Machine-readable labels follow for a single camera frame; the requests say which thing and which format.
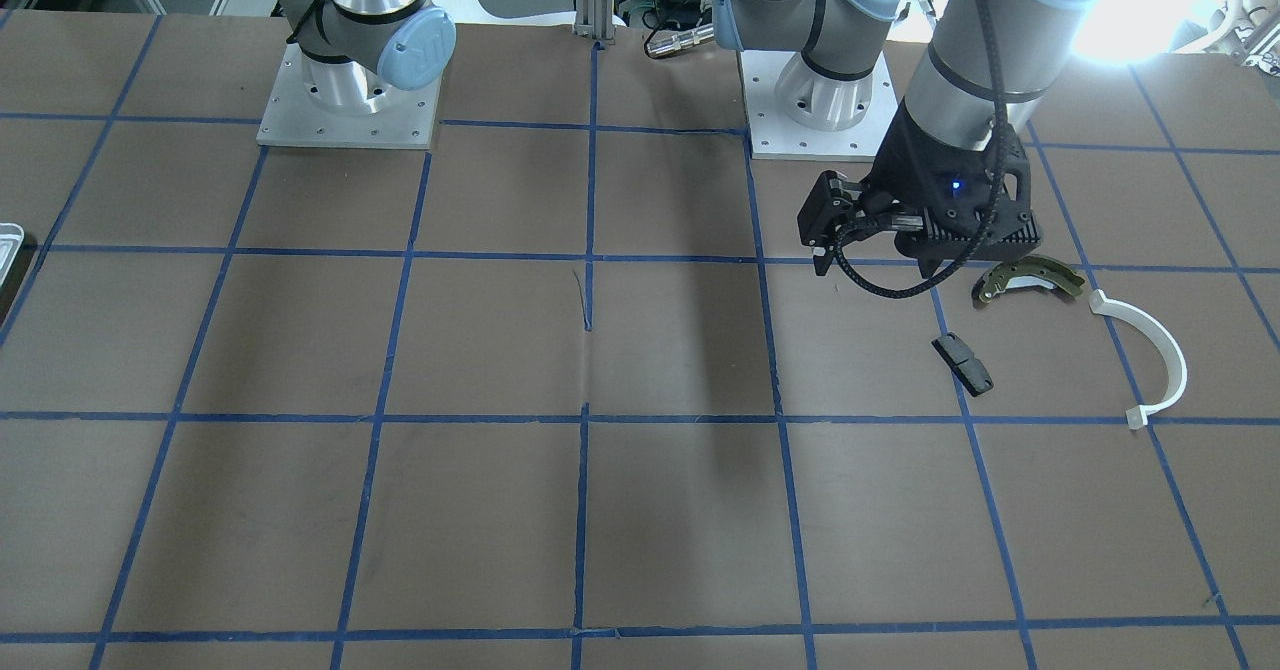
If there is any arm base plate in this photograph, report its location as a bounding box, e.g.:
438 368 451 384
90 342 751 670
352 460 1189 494
256 44 442 151
739 50 899 161

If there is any white curved plastic part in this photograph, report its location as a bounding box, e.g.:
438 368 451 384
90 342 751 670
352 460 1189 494
1088 288 1188 430

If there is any olive brake shoe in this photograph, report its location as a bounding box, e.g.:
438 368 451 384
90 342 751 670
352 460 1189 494
972 254 1087 305

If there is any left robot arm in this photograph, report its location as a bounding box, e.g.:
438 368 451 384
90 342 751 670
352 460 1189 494
712 0 1098 277

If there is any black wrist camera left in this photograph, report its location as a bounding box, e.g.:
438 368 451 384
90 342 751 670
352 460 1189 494
796 170 860 277

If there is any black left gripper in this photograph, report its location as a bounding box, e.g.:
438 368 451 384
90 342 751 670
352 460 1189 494
861 108 1041 263

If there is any black brake pad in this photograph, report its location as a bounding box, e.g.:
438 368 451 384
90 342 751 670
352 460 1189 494
931 332 995 397

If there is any metal tray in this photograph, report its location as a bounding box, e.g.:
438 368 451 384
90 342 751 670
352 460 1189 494
0 222 26 286

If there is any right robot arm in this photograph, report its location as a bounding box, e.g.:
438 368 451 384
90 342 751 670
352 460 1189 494
278 0 457 117

